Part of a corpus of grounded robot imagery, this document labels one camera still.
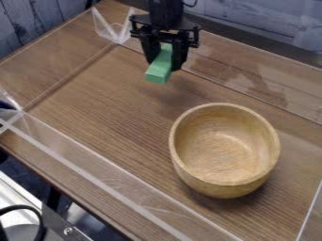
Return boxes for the black cable loop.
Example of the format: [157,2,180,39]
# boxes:
[0,204,49,241]

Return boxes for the clear acrylic front barrier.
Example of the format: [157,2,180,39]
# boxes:
[0,90,244,241]

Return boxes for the green rectangular block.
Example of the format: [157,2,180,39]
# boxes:
[145,43,173,84]

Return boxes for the clear acrylic corner bracket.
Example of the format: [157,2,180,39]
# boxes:
[91,8,136,45]

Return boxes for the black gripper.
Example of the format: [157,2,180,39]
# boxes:
[130,0,202,72]

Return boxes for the metal bracket with screw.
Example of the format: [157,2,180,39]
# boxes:
[42,205,94,241]

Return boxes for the brown wooden bowl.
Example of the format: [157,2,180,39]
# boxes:
[169,103,281,199]

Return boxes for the black table leg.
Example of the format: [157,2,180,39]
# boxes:
[47,187,62,211]

